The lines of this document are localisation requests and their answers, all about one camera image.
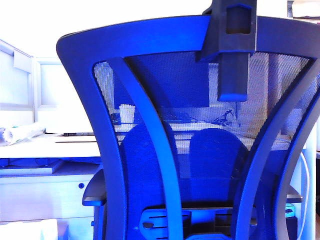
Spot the rolled white paper bundle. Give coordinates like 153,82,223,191
0,126,46,146

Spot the white paper cup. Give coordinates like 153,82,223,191
118,103,136,124

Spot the white foam packaging block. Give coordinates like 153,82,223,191
0,219,61,240

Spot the teal product box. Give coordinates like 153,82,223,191
284,203,296,219

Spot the white desk partition panel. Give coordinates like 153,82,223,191
0,38,41,123

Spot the white cable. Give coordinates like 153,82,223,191
301,152,311,216

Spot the white drawer cabinet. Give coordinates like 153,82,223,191
0,174,101,223

